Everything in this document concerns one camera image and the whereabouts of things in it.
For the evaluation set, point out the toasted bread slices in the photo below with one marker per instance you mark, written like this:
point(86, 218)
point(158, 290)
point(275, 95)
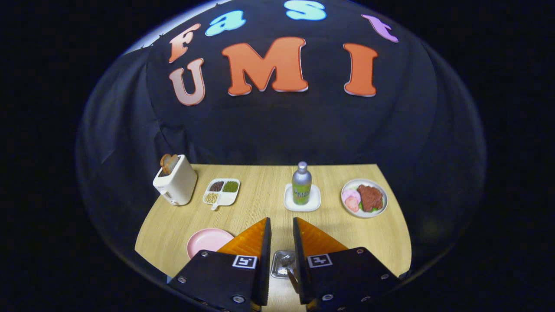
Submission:
point(168, 164)

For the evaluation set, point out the white round food plate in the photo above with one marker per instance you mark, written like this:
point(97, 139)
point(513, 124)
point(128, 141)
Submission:
point(383, 203)

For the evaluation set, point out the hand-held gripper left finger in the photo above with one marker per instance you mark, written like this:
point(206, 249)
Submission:
point(264, 260)

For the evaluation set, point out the pink ham slices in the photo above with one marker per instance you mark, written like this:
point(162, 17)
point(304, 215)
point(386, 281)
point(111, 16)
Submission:
point(351, 200)

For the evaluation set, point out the brown meat patty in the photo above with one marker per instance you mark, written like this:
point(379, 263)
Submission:
point(370, 198)

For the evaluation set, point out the pink plate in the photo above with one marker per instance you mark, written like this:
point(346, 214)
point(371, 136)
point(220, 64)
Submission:
point(208, 242)

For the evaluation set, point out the dark red beans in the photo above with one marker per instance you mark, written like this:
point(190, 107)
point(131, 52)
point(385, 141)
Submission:
point(216, 186)

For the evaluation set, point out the green beans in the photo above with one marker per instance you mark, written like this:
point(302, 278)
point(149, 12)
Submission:
point(230, 186)

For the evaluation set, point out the white toaster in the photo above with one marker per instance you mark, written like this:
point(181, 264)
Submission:
point(177, 186)

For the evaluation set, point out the yellow soybeans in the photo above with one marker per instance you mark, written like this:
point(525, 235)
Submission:
point(211, 197)

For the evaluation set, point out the green soda bottle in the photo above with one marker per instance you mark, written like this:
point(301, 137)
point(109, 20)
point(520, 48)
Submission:
point(301, 188)

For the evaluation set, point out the white divided dish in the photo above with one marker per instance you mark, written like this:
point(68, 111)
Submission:
point(229, 198)

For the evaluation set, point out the white square coaster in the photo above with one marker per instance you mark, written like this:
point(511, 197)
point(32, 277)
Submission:
point(315, 203)

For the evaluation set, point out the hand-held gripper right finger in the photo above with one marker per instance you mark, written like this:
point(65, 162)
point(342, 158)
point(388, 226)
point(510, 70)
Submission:
point(300, 260)

